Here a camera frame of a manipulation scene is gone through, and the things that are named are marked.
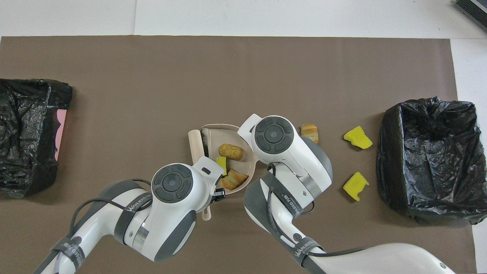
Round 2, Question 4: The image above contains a grey ribbed panel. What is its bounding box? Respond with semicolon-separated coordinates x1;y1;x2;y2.
454;0;487;32

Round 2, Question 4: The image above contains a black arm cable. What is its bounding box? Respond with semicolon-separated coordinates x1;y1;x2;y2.
68;178;153;244
266;163;379;259

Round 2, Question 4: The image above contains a beige plastic dustpan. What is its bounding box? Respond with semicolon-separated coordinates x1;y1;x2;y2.
201;124;259;195

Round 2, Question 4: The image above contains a striped croissant bread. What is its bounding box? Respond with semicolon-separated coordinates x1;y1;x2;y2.
301;124;319;145

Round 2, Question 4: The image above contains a brown bread roll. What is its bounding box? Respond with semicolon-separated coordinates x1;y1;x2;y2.
218;143;244;161

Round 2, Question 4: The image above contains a beige hand brush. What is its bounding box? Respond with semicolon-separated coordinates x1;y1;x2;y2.
188;129;212;221

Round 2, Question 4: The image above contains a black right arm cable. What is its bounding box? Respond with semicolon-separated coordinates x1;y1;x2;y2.
266;163;379;259

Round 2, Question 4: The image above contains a brown table mat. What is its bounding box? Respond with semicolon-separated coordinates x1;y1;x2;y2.
0;36;477;274

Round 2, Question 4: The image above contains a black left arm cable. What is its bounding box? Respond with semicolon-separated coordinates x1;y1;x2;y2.
68;178;153;244

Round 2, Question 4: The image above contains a golden croissant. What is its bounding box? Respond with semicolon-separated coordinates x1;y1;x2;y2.
221;169;249;191

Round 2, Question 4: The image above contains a yellow sponge piece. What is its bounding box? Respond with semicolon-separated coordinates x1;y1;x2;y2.
344;126;373;150
343;172;369;201

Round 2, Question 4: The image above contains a black bag lined pink bin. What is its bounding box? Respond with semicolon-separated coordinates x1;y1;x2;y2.
0;79;73;198

